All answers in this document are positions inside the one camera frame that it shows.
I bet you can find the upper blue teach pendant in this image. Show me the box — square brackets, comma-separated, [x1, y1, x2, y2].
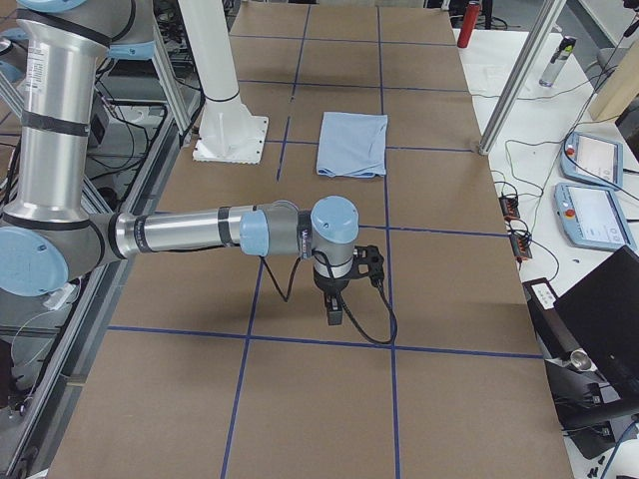
[560, 132, 623, 191]

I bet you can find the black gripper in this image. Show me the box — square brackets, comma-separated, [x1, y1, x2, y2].
[313, 244, 384, 326]

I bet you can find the red bottle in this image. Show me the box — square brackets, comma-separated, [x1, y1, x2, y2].
[457, 1, 481, 49]

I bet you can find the brown paper table cover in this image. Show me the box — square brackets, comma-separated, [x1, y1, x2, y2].
[49, 3, 572, 478]

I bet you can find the aluminium frame post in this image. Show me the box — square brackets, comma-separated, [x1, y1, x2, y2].
[477, 0, 566, 156]

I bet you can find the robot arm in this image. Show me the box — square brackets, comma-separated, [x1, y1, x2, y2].
[1, 1, 385, 325]

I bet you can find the blue teach pendant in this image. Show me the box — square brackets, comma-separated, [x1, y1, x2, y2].
[554, 183, 636, 251]
[560, 132, 623, 191]

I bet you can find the white central robot pedestal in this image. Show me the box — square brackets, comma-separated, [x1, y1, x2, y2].
[179, 0, 269, 165]

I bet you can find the lower blue teach pendant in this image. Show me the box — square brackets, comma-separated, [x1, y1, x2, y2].
[554, 183, 636, 251]

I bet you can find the light blue t-shirt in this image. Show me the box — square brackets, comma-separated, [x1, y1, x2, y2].
[317, 112, 388, 179]

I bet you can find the black laptop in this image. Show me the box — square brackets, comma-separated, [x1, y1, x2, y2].
[555, 245, 638, 397]

